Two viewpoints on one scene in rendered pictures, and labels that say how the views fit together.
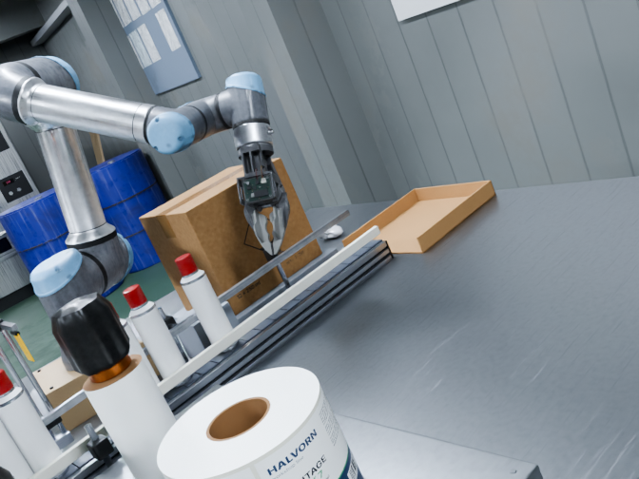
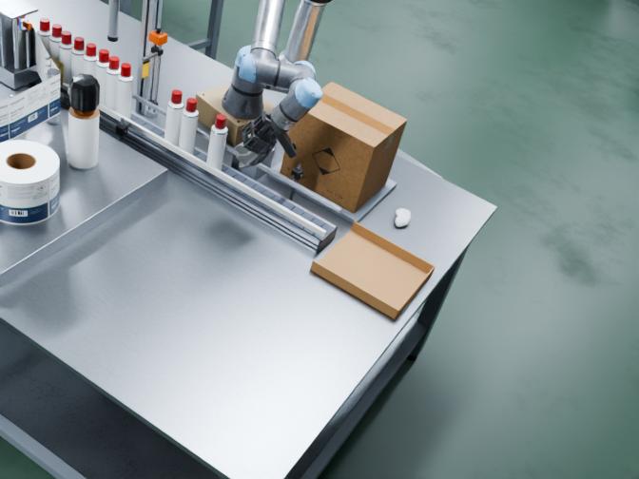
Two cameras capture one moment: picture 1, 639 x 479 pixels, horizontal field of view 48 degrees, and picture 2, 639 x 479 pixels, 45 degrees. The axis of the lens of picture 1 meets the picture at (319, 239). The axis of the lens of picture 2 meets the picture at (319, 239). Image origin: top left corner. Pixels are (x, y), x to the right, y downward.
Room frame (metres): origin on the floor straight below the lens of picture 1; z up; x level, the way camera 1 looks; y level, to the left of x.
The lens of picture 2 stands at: (0.56, -1.67, 2.40)
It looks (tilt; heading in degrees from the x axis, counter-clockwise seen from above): 40 degrees down; 57
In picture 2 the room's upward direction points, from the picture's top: 16 degrees clockwise
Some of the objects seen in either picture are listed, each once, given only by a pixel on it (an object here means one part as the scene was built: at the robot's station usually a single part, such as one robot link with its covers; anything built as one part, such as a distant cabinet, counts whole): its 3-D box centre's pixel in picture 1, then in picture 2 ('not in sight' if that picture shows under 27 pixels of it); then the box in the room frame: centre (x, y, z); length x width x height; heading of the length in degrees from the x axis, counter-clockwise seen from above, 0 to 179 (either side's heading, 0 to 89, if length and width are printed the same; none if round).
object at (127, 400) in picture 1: (125, 394); (84, 122); (0.94, 0.34, 1.03); 0.09 x 0.09 x 0.30
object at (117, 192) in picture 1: (97, 228); not in sight; (6.25, 1.73, 0.48); 1.36 x 0.80 x 0.96; 115
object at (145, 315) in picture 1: (155, 335); (188, 127); (1.27, 0.35, 0.98); 0.05 x 0.05 x 0.20
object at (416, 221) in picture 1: (417, 218); (373, 268); (1.71, -0.25, 0.85); 0.30 x 0.26 x 0.04; 126
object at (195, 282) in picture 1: (204, 302); (217, 143); (1.34, 0.25, 0.98); 0.05 x 0.05 x 0.20
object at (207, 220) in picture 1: (232, 236); (342, 146); (1.76, 0.20, 0.99); 0.30 x 0.24 x 0.27; 126
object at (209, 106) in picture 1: (201, 119); (297, 79); (1.50, 0.12, 1.30); 0.11 x 0.11 x 0.08; 67
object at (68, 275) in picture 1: (67, 285); (254, 67); (1.55, 0.55, 1.08); 0.13 x 0.12 x 0.14; 157
